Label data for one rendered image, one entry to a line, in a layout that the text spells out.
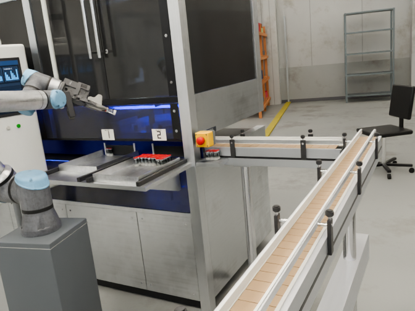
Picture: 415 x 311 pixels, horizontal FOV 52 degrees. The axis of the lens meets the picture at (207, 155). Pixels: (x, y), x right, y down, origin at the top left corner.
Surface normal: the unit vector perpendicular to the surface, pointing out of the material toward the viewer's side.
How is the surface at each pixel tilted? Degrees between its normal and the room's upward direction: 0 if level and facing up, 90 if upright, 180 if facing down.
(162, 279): 90
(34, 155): 90
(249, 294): 0
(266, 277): 0
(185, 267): 90
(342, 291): 0
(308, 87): 90
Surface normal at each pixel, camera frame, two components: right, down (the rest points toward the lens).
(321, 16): -0.27, 0.25
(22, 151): 0.79, 0.07
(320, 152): -0.47, 0.25
